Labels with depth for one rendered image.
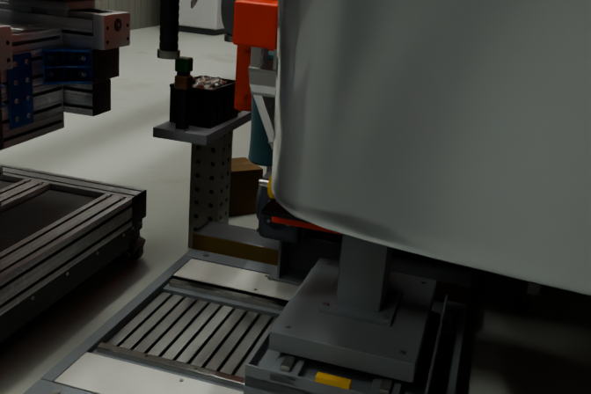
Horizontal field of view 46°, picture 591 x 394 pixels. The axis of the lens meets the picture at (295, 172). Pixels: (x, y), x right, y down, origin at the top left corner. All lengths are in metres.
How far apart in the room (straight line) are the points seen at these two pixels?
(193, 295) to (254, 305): 0.17
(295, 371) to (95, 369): 0.44
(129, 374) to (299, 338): 0.38
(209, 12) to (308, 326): 6.72
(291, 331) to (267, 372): 0.10
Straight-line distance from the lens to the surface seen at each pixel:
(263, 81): 1.22
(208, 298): 1.91
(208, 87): 2.10
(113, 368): 1.62
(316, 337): 1.45
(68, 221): 1.98
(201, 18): 8.07
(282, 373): 1.44
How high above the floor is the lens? 0.96
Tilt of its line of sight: 17 degrees down
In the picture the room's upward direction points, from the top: 5 degrees clockwise
